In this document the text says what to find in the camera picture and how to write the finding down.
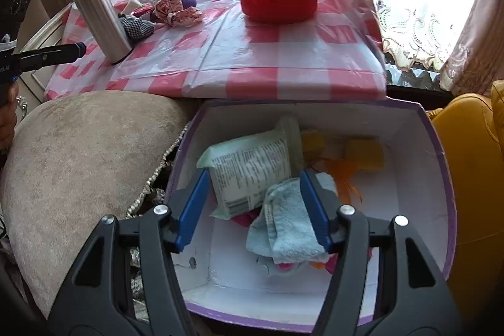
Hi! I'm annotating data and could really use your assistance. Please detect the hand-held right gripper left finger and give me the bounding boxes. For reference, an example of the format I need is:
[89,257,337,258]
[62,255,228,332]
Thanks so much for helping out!
[47,168,211,336]

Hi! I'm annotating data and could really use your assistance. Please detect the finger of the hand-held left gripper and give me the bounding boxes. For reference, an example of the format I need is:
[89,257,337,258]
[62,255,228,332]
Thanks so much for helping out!
[13,42,86,71]

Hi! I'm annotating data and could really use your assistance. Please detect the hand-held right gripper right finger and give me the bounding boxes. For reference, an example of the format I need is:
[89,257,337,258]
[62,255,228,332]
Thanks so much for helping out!
[299,168,463,336]

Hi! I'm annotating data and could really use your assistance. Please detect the light blue towel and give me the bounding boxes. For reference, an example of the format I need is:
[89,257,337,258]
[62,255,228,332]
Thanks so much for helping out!
[246,173,340,266]

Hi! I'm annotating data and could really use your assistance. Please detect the orange plastic bag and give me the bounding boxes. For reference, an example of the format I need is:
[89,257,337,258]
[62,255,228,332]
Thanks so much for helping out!
[315,158,365,205]

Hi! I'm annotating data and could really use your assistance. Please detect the magenta knitted sock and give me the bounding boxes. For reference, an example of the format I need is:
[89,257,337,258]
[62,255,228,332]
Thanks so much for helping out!
[276,253,340,276]
[230,210,269,229]

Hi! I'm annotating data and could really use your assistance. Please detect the yellow sponge with hole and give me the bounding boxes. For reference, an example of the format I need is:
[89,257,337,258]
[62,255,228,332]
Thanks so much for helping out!
[301,130,326,160]

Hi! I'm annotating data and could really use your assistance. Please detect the green wet wipes packet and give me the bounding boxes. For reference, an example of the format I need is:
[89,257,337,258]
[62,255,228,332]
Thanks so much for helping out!
[196,117,306,221]

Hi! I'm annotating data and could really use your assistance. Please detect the yellow sponge block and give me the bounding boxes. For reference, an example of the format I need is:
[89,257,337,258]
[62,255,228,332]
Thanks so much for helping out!
[344,137,385,172]

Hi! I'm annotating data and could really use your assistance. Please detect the purple white cardboard box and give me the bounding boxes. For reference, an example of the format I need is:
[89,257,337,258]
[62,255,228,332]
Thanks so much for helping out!
[163,98,457,334]

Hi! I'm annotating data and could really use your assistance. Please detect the person's left hand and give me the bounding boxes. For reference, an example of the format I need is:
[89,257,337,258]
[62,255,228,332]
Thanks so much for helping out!
[0,82,19,155]

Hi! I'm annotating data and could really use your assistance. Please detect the cream carved dresser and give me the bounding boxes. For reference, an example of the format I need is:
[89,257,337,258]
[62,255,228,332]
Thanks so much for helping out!
[18,3,72,105]

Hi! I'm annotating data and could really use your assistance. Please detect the stainless steel thermos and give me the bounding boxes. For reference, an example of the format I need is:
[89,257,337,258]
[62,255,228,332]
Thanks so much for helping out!
[65,0,133,65]

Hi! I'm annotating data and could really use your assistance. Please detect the black white checked pouch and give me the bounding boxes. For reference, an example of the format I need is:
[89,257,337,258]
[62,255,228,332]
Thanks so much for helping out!
[118,14,157,44]

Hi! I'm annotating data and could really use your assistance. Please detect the beige upholstered chair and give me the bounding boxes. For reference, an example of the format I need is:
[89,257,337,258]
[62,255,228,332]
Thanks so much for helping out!
[0,90,190,321]

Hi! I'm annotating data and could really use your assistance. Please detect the white red floral cloth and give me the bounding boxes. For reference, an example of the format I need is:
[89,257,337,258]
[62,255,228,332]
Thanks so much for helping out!
[151,0,182,22]

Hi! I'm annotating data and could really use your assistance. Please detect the pink checked plastic tablecloth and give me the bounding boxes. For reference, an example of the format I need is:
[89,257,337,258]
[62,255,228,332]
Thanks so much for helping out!
[44,0,388,100]

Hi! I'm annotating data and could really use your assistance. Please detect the yellow leather sofa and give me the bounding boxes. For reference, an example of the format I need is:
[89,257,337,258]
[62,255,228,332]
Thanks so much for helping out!
[427,80,504,325]

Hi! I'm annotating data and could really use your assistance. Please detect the white lace curtain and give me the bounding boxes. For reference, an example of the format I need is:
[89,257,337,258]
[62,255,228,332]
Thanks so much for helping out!
[376,0,463,74]

